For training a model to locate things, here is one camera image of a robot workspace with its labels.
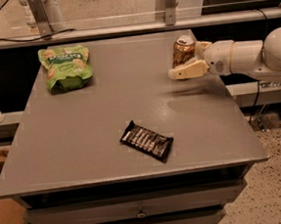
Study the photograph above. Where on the black chocolate rxbar wrapper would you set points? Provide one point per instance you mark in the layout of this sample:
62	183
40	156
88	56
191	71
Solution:
145	141

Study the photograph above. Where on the orange soda can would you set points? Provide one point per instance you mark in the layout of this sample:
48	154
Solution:
183	50

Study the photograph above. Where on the right metal bracket post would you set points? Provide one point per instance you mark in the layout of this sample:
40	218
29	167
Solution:
165	10

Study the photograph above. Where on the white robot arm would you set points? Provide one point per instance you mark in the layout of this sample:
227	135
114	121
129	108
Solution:
257	59

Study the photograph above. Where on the left metal bracket post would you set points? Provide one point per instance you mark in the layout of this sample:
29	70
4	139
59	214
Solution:
37	9

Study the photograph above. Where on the upper grey drawer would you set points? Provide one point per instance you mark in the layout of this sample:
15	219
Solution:
139	205

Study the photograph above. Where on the grey metal rail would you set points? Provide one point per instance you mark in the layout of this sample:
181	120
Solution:
70	35

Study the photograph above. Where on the green chip bag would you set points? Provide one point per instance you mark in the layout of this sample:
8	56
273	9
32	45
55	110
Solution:
68	67

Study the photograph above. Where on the grey drawer cabinet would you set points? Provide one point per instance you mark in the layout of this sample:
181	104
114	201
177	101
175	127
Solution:
67	149

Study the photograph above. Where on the white pipe behind bracket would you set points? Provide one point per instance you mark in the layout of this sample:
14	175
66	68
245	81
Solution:
53	12

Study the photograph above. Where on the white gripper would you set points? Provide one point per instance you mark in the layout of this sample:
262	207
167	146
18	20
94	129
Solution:
218	58

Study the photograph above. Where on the metal bracket post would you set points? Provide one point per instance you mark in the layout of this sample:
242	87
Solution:
37	9
165	10

